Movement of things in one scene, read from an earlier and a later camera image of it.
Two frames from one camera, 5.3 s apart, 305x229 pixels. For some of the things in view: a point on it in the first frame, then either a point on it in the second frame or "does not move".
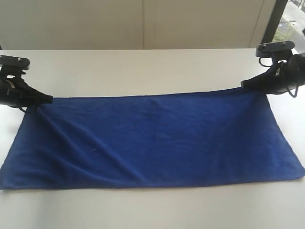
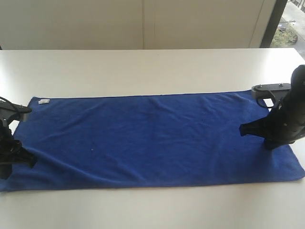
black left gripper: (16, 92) → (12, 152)
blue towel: (189, 138) does not move
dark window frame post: (278, 10) does not move
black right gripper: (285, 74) → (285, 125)
